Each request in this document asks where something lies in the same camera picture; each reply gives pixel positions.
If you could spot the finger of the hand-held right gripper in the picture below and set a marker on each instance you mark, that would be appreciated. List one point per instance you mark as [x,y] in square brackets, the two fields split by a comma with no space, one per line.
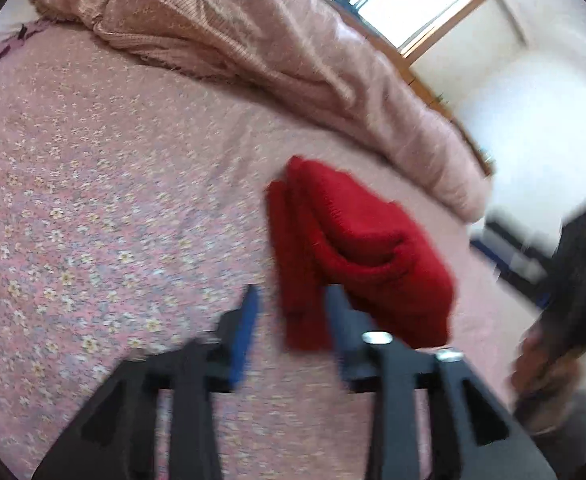
[523,242]
[513,270]

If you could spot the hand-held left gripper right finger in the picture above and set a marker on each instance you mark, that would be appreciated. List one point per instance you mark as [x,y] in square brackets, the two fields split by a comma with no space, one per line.
[345,340]

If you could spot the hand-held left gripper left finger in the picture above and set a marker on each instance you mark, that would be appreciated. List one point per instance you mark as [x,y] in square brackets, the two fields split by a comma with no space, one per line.
[245,340]

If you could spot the red knitted cardigan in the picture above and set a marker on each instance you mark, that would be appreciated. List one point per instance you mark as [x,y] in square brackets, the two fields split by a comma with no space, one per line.
[363,240]

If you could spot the person's right forearm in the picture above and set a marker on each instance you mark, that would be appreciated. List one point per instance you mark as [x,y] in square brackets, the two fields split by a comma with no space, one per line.
[563,425]

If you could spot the person's right hand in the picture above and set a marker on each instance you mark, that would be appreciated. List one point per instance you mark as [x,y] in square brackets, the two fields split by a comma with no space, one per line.
[543,370]

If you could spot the pink quilt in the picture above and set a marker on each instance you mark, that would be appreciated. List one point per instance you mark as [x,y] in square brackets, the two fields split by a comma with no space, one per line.
[273,40]

